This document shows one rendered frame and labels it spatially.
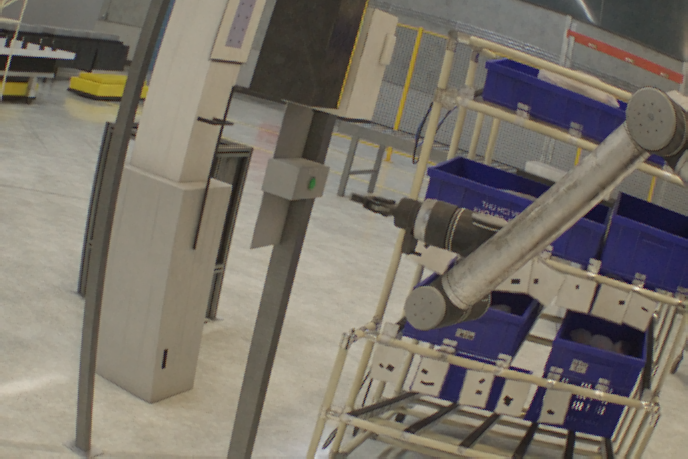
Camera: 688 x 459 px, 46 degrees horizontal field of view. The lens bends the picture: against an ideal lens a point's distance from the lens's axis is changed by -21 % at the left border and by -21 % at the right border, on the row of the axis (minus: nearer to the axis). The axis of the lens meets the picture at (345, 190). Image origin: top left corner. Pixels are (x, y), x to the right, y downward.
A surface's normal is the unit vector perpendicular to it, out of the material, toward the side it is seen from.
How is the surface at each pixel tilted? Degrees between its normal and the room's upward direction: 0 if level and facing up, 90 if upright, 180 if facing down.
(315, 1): 90
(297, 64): 90
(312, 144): 90
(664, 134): 94
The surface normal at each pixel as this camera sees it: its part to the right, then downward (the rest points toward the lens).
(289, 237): -0.35, 0.04
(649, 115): -0.55, -0.03
